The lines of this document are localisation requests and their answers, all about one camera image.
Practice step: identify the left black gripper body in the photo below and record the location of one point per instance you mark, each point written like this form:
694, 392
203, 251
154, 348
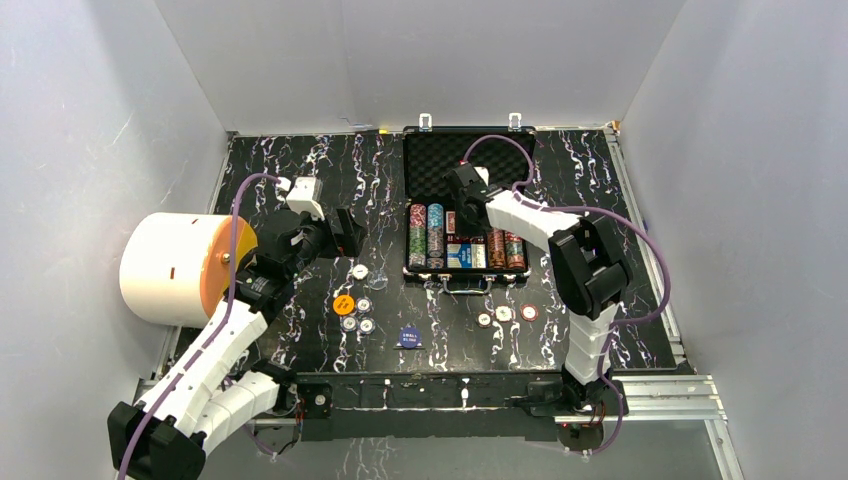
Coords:
342, 232

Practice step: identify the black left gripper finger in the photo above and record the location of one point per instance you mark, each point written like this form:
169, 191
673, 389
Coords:
347, 222
344, 244

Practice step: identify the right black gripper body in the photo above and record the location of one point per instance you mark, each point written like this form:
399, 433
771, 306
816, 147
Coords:
460, 205

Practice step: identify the blue small blind button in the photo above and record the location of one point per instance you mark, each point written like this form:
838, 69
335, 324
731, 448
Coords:
409, 338

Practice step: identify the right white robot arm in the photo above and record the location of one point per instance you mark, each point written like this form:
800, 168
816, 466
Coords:
589, 267

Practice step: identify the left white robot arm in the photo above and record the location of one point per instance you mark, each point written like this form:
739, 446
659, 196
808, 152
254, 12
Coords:
169, 432

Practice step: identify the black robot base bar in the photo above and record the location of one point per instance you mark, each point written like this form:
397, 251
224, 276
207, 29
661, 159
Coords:
535, 405

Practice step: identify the black poker set case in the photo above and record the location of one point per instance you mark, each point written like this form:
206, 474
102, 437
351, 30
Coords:
429, 152

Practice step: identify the red playing card deck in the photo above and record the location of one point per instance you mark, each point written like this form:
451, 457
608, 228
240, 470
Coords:
450, 223

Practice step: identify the brown orange chip row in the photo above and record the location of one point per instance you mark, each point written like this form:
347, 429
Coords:
496, 249

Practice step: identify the blue playing card deck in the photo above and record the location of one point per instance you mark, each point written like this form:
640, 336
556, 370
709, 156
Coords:
466, 256

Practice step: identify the light blue orange chip row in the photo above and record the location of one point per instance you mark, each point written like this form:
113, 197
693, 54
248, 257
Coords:
435, 236

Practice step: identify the purple red green chip row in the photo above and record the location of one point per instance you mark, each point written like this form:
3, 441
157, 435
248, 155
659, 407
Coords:
515, 252

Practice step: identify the yellow big blind button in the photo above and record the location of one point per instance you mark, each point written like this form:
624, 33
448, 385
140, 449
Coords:
344, 305

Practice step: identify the blue ten chip upper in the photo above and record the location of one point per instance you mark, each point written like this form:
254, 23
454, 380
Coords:
364, 305

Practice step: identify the blue ten chip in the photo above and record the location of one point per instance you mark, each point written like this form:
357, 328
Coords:
364, 305
366, 326
349, 324

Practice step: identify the blue ten chip left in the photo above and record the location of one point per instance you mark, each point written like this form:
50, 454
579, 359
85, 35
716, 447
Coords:
349, 324

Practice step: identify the blue ten chip right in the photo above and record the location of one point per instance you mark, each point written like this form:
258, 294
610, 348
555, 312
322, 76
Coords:
366, 326

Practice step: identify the orange hundred chip middle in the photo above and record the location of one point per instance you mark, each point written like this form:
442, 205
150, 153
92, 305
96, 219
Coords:
504, 313

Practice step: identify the orange hundred chip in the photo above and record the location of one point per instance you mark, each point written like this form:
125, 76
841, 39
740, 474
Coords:
504, 313
484, 320

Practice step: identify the orange hundred chip left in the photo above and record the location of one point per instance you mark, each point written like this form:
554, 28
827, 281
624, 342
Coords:
484, 320

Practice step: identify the red white poker chip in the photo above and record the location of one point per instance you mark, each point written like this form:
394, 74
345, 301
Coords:
529, 312

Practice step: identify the white orange cylinder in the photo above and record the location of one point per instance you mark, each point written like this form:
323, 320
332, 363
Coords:
176, 266

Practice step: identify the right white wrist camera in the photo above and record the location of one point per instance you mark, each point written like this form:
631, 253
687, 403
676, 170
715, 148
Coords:
483, 173

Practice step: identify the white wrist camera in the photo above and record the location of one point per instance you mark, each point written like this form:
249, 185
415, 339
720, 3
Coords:
483, 173
304, 197

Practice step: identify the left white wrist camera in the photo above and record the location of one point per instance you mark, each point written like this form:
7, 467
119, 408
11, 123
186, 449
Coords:
304, 197

